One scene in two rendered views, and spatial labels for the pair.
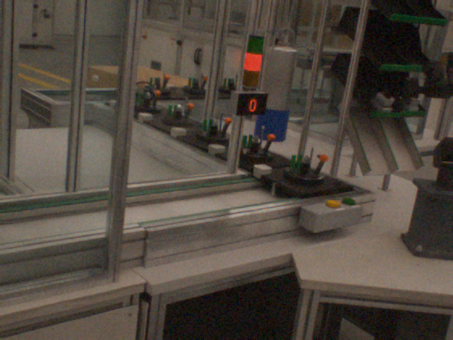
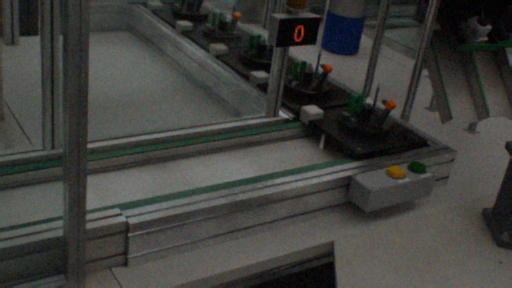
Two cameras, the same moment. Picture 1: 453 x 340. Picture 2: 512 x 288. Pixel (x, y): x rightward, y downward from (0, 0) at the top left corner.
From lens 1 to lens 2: 0.54 m
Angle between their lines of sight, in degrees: 10
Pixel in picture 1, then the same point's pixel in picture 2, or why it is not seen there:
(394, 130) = (489, 61)
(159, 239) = (147, 230)
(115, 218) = (71, 218)
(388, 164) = (477, 109)
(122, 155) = (75, 136)
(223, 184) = (257, 134)
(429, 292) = not seen: outside the picture
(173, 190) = (188, 144)
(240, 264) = (259, 260)
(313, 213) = (366, 187)
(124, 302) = not seen: outside the picture
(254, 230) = (285, 209)
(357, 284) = not seen: outside the picture
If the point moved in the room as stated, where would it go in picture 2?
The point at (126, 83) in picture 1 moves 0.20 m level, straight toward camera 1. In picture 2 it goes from (72, 36) to (32, 89)
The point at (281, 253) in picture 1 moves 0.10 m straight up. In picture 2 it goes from (318, 241) to (326, 202)
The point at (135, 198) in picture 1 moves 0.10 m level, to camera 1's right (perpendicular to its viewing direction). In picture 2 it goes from (135, 157) to (179, 165)
